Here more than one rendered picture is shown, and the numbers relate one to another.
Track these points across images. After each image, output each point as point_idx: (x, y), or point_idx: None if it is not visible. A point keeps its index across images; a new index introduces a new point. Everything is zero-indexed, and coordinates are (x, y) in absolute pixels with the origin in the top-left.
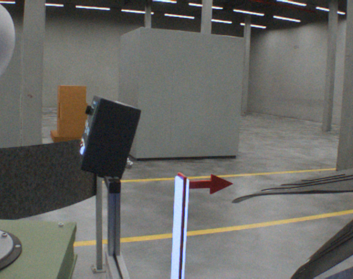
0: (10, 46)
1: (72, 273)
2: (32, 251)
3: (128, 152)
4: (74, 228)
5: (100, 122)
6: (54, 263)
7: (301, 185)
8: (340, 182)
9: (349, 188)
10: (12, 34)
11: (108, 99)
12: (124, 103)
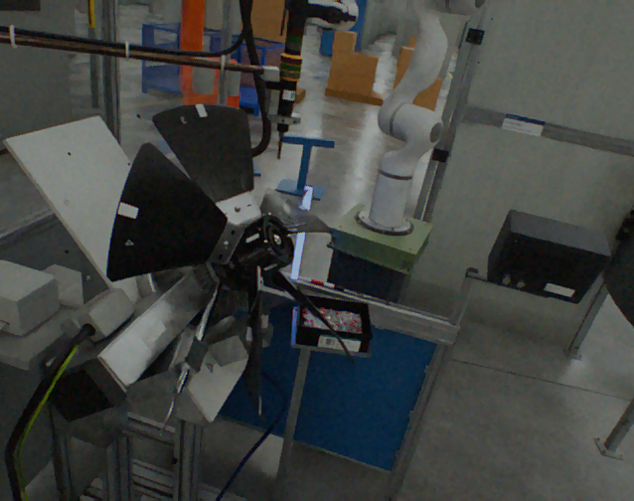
0: (414, 138)
1: (387, 265)
2: (378, 235)
3: (495, 261)
4: (407, 253)
5: (502, 228)
6: (363, 236)
7: (288, 205)
8: (279, 210)
9: (265, 200)
10: (417, 131)
11: (539, 221)
12: (554, 235)
